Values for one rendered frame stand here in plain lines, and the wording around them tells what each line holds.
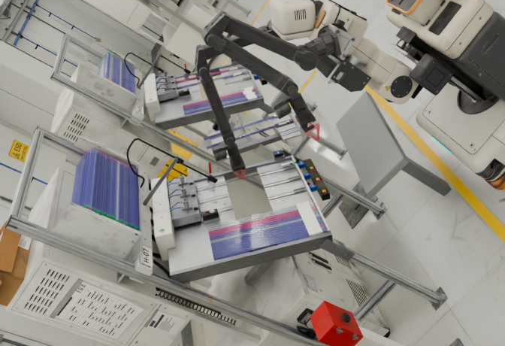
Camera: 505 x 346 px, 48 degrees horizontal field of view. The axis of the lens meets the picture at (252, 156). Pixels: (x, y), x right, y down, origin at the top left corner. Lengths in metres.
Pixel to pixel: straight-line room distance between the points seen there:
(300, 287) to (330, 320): 0.51
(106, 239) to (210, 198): 0.63
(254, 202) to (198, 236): 1.50
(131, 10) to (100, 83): 3.48
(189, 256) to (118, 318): 0.40
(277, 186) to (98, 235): 0.92
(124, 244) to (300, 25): 1.16
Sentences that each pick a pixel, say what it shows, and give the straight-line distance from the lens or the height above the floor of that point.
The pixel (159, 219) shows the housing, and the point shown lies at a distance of 2.69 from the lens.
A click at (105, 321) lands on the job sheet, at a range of 2.63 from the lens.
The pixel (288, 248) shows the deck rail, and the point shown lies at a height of 0.85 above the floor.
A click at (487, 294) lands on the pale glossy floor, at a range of 2.82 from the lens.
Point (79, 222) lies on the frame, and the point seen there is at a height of 1.64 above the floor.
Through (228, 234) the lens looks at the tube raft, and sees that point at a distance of 2.60.
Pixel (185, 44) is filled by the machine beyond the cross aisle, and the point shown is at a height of 0.43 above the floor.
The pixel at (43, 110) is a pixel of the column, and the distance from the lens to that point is 5.80.
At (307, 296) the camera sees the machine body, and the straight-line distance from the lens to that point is 2.70.
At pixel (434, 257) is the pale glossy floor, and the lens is 3.08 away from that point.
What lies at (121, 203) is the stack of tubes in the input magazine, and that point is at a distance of 2.60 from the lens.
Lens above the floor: 2.18
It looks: 25 degrees down
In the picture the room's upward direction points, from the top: 61 degrees counter-clockwise
